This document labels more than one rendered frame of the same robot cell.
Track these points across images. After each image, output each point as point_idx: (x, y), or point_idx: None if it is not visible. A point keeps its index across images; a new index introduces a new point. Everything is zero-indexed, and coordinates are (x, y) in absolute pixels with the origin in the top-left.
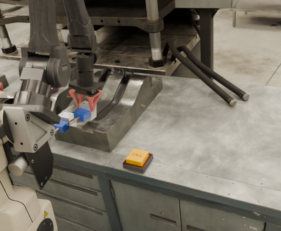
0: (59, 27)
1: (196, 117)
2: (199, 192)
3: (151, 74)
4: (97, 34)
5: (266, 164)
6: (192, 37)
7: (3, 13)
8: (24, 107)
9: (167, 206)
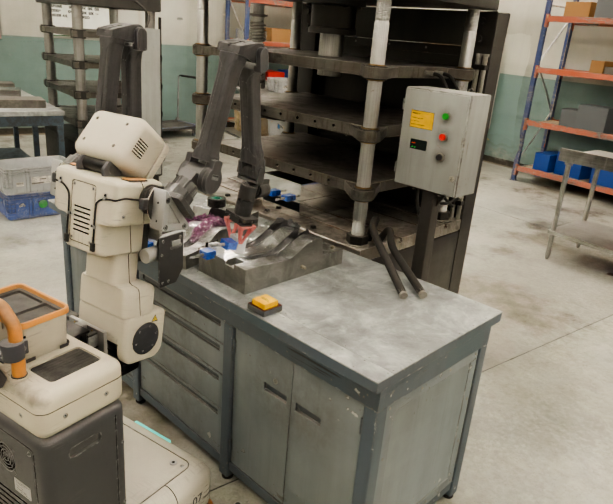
0: None
1: (354, 295)
2: (305, 347)
3: None
4: (302, 189)
5: (388, 347)
6: None
7: None
8: (169, 193)
9: (282, 373)
